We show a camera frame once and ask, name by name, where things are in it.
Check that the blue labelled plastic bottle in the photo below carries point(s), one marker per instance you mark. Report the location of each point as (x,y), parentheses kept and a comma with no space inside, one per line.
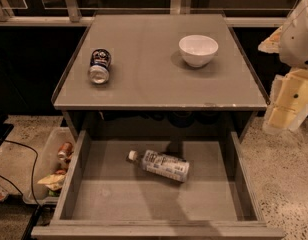
(160,164)

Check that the orange can in bin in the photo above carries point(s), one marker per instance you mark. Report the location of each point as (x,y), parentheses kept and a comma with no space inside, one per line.
(65,150)

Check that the grey cabinet with counter top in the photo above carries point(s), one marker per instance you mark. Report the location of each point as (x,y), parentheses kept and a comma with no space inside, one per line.
(147,71)

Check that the clear plastic storage bin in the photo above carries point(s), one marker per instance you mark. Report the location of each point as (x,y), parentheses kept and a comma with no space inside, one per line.
(47,164)

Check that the open grey top drawer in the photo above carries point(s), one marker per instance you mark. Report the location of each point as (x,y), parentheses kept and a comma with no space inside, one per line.
(106,198)

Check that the metal railing frame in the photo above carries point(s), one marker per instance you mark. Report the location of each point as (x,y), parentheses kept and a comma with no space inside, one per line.
(237,13)

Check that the red white object on floor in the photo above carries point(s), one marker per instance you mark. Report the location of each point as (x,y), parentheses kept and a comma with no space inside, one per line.
(3,194)

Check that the white ceramic bowl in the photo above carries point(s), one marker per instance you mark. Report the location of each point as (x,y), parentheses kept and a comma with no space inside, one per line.
(197,50)

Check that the yellow snack packet in bin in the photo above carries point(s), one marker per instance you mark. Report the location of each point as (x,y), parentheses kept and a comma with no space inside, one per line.
(53,182)

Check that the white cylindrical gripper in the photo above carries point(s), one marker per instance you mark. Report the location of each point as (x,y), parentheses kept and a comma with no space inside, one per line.
(298,39)

